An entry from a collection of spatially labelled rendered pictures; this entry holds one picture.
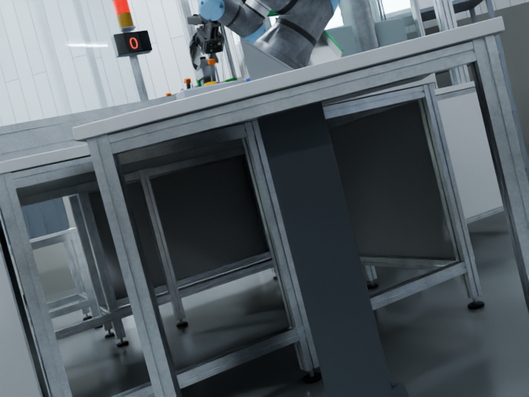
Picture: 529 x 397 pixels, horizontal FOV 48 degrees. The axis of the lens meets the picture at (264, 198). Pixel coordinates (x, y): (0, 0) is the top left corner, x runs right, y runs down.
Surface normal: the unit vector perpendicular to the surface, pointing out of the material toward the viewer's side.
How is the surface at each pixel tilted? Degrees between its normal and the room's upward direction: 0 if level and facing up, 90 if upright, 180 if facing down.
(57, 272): 90
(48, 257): 90
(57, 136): 90
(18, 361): 90
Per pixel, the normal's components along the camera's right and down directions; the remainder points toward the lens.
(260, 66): -0.03, 0.06
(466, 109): 0.43, -0.07
